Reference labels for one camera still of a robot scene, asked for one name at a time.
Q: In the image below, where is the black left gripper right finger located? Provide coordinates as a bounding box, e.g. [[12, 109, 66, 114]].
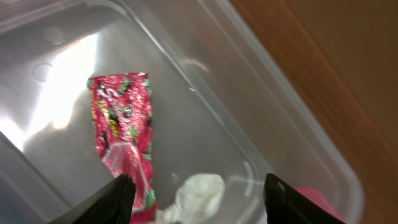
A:
[[263, 173, 345, 224]]

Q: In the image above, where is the white tissue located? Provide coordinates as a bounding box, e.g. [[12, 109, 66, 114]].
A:
[[154, 174, 225, 224]]

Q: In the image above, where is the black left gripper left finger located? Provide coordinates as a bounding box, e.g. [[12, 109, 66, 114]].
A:
[[50, 174, 136, 224]]

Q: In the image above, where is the red serving tray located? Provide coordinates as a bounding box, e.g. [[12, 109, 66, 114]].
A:
[[295, 187, 341, 220]]

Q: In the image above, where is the clear plastic waste bin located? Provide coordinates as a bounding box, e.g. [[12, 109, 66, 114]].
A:
[[1, 0, 364, 223]]

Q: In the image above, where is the red strawberry candy wrapper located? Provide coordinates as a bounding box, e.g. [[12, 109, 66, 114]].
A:
[[87, 72, 157, 223]]

